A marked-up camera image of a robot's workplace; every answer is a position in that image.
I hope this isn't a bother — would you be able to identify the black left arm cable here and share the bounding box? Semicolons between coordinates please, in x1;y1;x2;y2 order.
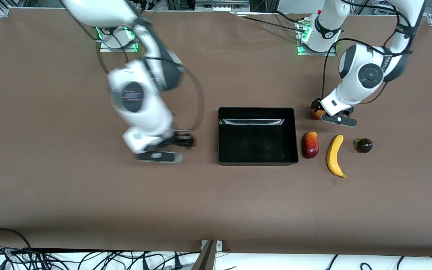
321;0;415;104

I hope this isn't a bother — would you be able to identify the red yellow mango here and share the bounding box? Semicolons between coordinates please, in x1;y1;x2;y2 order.
301;131;320;159

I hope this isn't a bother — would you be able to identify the small metal bracket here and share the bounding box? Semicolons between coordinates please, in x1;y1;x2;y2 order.
200;240;223;251

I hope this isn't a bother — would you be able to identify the black plastic box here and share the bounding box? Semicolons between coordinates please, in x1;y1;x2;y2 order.
218;107;299;166

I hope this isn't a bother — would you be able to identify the long black table cable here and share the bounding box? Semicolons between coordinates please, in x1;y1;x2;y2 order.
235;13;306;33

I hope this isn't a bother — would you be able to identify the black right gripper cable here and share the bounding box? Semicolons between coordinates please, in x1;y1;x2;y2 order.
180;64;206;132

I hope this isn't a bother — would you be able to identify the dark purple eggplant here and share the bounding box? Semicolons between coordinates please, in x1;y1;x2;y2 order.
354;138;374;153

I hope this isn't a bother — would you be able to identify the grey metal beam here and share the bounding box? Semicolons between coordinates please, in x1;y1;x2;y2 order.
191;240;217;270

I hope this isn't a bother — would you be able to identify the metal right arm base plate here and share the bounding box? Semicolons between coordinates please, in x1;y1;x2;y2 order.
99;26;139;53

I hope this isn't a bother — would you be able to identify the white power strip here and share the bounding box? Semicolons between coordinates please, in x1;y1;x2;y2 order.
195;0;251;12

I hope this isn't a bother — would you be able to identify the short black table cable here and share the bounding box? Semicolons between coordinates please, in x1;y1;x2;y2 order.
273;10;301;24

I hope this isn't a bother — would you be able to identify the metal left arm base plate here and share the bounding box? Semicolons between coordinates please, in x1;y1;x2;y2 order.
297;21;338;57

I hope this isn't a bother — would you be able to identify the yellow banana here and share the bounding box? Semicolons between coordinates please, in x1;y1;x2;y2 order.
326;135;348;179

